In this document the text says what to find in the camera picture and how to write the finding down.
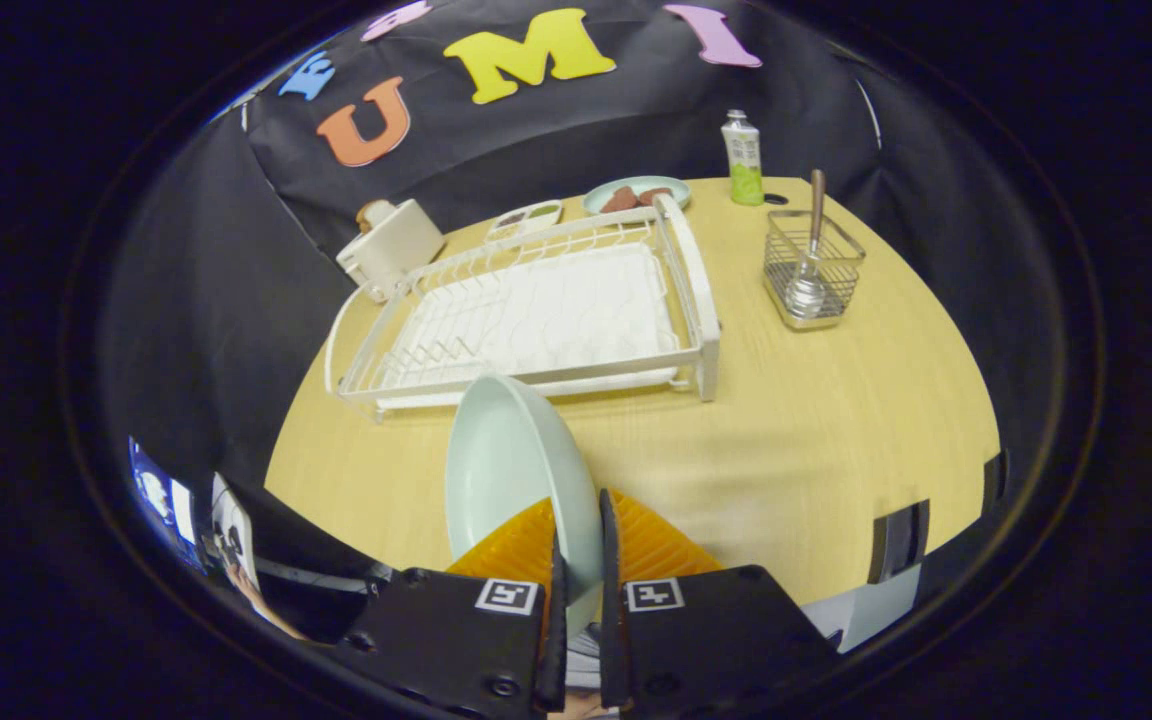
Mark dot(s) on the white device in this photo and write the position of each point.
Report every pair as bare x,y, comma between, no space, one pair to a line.
234,520

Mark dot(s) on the white box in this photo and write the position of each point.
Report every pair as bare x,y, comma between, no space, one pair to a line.
866,610

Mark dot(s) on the computer monitor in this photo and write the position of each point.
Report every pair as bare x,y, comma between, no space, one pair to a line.
151,490

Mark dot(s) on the black backdrop cloth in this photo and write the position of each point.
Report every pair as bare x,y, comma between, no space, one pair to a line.
586,130

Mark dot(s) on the green drink bottle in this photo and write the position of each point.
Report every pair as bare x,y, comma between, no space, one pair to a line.
742,150

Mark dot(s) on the toasted bread slice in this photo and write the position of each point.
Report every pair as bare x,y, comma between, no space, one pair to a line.
372,213

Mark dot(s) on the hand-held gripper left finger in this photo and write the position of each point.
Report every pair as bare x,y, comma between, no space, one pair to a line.
556,650

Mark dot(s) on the pale green serving dish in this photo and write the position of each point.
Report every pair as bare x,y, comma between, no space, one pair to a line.
651,184

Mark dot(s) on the white divided sauce dish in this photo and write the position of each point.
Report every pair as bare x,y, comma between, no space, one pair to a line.
526,217

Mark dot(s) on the white toaster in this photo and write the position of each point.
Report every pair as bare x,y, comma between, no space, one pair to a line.
396,250

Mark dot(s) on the brown meat piece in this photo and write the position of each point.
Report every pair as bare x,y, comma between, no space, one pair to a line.
620,200
656,196

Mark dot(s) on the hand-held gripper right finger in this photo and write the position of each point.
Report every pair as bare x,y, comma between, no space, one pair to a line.
611,640

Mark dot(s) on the pale green plate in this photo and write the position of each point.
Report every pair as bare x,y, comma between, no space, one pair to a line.
506,470

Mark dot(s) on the dark rectangular block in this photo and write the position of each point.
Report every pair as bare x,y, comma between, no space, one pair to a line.
898,540
994,485

